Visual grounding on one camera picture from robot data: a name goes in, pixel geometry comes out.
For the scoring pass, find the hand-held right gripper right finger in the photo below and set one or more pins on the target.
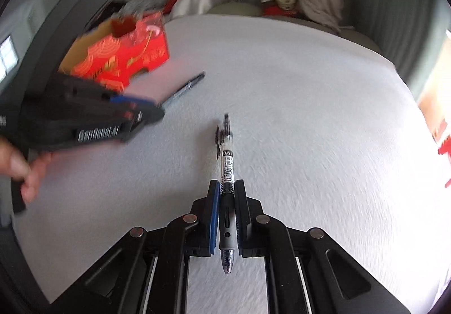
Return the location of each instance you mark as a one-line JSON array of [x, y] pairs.
[[241, 219]]

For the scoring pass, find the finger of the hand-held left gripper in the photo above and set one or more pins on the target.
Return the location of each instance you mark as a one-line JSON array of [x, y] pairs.
[[130, 101], [148, 115]]

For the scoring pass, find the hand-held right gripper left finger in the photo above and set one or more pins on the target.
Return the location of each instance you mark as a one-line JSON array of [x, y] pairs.
[[214, 219]]

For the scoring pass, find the red cardboard box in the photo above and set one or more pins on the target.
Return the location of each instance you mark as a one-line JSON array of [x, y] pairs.
[[141, 50]]

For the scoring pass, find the thin black marker pen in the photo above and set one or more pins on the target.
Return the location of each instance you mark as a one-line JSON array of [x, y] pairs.
[[190, 83]]

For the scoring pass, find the black clear gel pen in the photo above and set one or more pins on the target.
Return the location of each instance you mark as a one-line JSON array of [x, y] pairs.
[[227, 159]]

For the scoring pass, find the person's left hand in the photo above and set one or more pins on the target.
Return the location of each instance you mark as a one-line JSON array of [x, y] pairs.
[[31, 169]]

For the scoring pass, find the white blanket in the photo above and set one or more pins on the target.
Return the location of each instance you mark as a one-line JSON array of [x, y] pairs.
[[201, 2]]

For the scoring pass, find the beige armchair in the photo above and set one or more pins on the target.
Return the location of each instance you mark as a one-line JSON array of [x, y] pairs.
[[232, 9]]

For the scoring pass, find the red cloth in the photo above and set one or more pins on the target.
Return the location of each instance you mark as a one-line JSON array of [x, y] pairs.
[[280, 12]]

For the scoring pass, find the red plastic chair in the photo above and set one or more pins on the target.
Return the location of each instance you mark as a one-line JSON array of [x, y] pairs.
[[445, 155]]

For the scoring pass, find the wooden board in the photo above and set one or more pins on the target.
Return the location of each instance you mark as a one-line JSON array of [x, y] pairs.
[[435, 81]]

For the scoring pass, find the green curtain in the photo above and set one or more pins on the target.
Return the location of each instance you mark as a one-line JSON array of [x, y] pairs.
[[394, 0]]

